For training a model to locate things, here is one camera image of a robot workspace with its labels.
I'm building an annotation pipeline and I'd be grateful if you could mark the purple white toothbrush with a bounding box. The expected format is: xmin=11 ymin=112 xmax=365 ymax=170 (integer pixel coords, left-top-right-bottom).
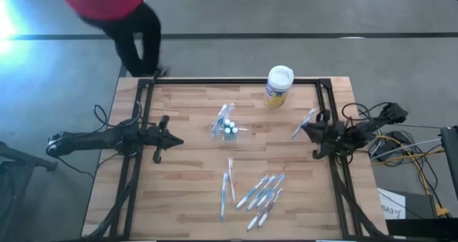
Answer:
xmin=256 ymin=187 xmax=283 ymax=229
xmin=245 ymin=195 xmax=276 ymax=232

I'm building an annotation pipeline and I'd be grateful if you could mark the clear acrylic organizer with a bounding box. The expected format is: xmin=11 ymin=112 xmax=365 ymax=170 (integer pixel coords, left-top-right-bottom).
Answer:
xmin=208 ymin=122 xmax=252 ymax=142

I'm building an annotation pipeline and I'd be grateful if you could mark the black power brick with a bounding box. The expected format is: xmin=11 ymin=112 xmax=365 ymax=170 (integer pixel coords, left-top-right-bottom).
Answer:
xmin=374 ymin=130 xmax=407 ymax=157

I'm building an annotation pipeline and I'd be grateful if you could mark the black case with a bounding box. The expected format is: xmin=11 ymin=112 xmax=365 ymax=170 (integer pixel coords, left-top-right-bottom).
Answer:
xmin=377 ymin=187 xmax=458 ymax=242

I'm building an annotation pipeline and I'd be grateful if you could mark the black stand leg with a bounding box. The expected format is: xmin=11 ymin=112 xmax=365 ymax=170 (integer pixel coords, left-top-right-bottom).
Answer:
xmin=0 ymin=141 xmax=58 ymax=242

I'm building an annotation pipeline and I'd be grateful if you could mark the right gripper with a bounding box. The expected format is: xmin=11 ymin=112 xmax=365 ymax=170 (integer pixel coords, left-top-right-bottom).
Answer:
xmin=301 ymin=110 xmax=345 ymax=160

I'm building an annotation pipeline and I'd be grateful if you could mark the white paper label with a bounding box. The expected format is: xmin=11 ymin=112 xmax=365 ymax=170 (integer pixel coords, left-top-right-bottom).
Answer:
xmin=378 ymin=188 xmax=406 ymax=221

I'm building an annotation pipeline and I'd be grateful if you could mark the black equipment post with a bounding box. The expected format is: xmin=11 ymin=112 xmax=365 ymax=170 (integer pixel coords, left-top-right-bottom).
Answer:
xmin=439 ymin=125 xmax=458 ymax=202

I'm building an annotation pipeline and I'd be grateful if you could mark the yellow cable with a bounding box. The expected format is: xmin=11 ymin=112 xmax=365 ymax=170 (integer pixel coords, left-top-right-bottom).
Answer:
xmin=371 ymin=134 xmax=448 ymax=214

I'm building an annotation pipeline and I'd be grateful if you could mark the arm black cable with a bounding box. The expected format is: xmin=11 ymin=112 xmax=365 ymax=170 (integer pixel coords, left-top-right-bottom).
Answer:
xmin=53 ymin=104 xmax=144 ymax=180
xmin=340 ymin=101 xmax=386 ymax=128

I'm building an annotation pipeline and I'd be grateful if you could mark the white cable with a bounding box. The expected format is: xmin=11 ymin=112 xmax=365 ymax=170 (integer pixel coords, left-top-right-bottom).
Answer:
xmin=370 ymin=137 xmax=442 ymax=161

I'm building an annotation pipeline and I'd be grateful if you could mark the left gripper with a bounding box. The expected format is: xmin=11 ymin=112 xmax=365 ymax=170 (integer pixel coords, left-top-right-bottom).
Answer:
xmin=145 ymin=115 xmax=184 ymax=163

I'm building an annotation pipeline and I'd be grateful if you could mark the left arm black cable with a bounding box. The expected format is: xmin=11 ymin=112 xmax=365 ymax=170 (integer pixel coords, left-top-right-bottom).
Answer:
xmin=53 ymin=104 xmax=144 ymax=180

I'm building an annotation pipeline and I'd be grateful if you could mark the yellow Lysol wipes canister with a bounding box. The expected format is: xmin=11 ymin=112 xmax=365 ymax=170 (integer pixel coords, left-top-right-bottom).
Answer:
xmin=263 ymin=64 xmax=295 ymax=110

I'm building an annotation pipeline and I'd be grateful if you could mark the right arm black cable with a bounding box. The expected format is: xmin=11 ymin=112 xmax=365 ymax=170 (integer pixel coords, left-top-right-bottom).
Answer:
xmin=340 ymin=101 xmax=386 ymax=128

